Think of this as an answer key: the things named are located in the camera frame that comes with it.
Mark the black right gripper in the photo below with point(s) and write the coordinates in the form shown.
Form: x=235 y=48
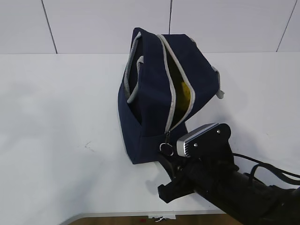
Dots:
x=210 y=176

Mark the yellow banana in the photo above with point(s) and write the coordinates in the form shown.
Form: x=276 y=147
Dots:
x=184 y=97

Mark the navy blue lunch bag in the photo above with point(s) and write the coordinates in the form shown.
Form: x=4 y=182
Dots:
x=148 y=102

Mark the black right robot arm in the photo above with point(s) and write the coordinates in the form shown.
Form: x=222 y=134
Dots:
x=260 y=204

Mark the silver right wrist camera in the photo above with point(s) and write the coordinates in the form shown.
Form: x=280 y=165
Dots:
x=203 y=140

